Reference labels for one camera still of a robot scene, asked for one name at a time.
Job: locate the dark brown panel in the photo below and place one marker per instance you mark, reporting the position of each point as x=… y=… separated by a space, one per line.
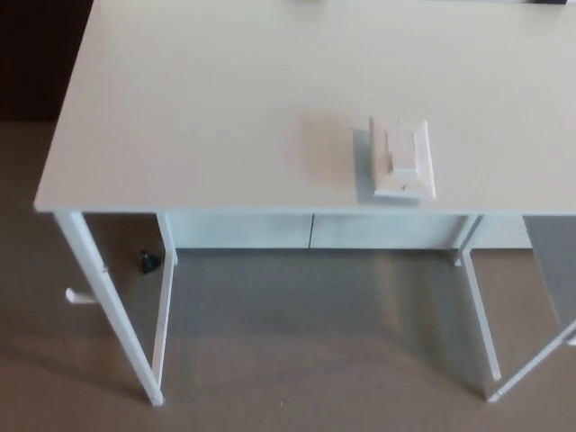
x=40 y=58

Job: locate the small black floor object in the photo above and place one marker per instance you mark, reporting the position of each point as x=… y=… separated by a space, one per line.
x=149 y=262

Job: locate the white rocker light switch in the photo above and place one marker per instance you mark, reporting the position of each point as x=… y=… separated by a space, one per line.
x=405 y=157

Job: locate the white low cabinet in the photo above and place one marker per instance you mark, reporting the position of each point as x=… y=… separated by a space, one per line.
x=360 y=231

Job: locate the white peg on table leg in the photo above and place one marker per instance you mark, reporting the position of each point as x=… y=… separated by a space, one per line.
x=78 y=298

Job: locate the white metal table leg frame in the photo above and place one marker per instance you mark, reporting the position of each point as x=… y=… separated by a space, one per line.
x=483 y=315
x=112 y=315

